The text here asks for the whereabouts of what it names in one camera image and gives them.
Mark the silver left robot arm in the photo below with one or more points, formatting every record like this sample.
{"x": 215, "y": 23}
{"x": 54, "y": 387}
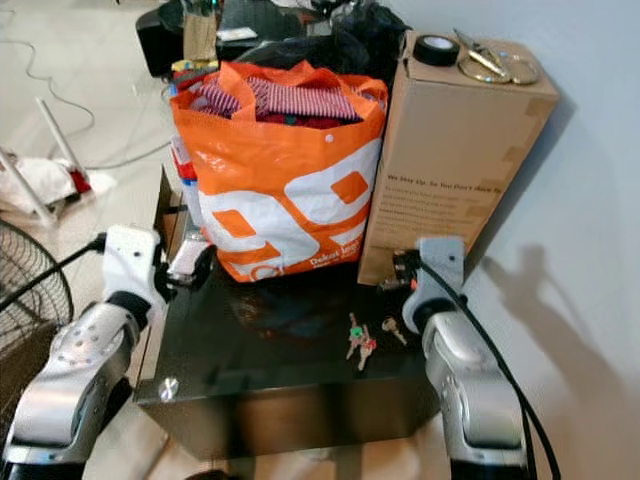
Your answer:
{"x": 75, "y": 370}

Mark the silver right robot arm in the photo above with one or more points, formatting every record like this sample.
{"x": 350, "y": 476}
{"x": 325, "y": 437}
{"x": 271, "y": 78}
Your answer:
{"x": 475, "y": 385}

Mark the single brass key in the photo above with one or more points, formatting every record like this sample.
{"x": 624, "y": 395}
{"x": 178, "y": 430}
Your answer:
{"x": 394, "y": 331}

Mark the key bunch with coloured tags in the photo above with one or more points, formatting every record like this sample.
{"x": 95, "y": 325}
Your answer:
{"x": 361, "y": 342}

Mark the tall brown cardboard box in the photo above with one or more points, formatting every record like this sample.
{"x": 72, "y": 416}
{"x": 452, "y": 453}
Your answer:
{"x": 450, "y": 160}

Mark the round metal table stud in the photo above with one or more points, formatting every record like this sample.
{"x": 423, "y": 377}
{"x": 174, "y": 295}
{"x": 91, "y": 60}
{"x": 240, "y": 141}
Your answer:
{"x": 168, "y": 388}

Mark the orange and white shopping bag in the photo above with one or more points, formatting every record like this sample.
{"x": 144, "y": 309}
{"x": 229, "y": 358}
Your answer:
{"x": 280, "y": 170}

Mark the black glass-top table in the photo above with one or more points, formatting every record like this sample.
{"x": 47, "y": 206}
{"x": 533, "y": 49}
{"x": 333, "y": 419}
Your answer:
{"x": 290, "y": 390}

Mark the white crumpled cloth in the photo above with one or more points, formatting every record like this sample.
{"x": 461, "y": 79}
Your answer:
{"x": 40, "y": 180}

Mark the white folding stand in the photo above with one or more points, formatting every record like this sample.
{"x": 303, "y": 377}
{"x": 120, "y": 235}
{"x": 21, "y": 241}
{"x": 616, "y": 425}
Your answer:
{"x": 60, "y": 140}

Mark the red striped cloth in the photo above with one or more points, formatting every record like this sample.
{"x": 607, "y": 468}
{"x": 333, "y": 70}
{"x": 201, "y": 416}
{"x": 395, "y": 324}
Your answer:
{"x": 300, "y": 100}

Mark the black box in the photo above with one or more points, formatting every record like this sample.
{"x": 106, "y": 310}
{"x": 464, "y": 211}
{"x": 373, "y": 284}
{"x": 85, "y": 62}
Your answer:
{"x": 157, "y": 42}

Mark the black tape roll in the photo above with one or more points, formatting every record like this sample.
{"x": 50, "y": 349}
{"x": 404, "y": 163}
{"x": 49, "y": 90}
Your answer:
{"x": 436, "y": 50}

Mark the brown paper bag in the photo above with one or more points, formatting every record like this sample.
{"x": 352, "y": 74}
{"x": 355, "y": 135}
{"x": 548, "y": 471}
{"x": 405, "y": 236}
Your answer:
{"x": 200, "y": 38}

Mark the metal scissors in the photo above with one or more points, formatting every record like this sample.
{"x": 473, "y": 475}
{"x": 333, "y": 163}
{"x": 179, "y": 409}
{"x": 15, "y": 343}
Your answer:
{"x": 482, "y": 57}

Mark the round gold metal dish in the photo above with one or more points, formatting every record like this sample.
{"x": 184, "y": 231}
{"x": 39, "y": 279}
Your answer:
{"x": 520, "y": 72}

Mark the black plastic rubbish bag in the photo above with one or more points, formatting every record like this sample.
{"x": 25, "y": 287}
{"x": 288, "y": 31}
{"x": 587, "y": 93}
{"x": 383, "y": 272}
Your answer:
{"x": 355, "y": 30}

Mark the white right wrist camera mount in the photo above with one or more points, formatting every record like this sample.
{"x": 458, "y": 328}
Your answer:
{"x": 438, "y": 275}

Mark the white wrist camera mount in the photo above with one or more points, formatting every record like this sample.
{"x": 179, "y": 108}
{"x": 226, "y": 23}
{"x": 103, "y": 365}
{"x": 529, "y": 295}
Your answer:
{"x": 132, "y": 260}
{"x": 438, "y": 275}

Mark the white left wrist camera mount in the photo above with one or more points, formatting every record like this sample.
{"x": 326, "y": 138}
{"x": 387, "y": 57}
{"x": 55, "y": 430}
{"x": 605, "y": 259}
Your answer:
{"x": 132, "y": 260}

